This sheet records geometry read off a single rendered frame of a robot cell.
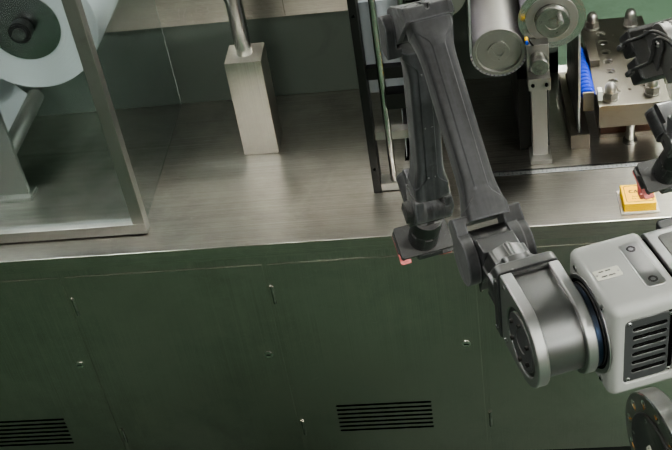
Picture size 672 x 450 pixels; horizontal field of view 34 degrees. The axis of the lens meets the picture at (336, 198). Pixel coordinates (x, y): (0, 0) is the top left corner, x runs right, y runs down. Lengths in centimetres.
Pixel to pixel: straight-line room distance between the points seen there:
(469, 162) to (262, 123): 122
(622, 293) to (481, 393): 151
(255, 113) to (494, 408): 97
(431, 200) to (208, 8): 115
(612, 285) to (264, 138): 151
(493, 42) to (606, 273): 120
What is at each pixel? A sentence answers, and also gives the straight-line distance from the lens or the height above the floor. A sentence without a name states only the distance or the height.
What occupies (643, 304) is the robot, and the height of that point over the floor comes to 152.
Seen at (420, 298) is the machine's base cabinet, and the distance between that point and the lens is 263.
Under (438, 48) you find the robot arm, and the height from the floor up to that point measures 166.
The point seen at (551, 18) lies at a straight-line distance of 248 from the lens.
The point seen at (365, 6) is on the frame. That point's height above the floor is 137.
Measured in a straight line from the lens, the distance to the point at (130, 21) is 268.
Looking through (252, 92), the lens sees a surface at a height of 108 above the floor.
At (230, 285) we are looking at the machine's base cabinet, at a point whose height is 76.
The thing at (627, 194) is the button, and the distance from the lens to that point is 251.
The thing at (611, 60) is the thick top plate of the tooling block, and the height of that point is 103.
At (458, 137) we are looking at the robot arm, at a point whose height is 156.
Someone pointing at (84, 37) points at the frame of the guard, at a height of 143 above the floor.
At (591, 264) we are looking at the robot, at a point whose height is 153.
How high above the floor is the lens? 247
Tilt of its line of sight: 37 degrees down
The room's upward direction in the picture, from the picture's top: 10 degrees counter-clockwise
